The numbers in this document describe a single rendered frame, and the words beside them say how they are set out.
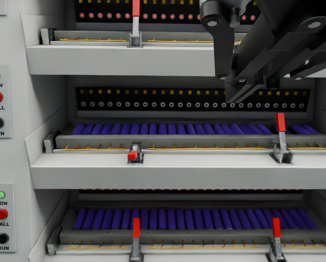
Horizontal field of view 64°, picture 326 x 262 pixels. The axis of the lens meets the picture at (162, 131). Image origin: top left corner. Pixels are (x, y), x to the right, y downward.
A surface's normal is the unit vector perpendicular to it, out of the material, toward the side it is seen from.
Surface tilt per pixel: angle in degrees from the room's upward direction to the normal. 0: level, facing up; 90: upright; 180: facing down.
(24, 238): 90
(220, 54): 168
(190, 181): 107
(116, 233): 17
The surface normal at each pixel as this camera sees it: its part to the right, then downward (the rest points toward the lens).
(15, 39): 0.02, 0.08
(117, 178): 0.02, 0.37
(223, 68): 0.00, 0.99
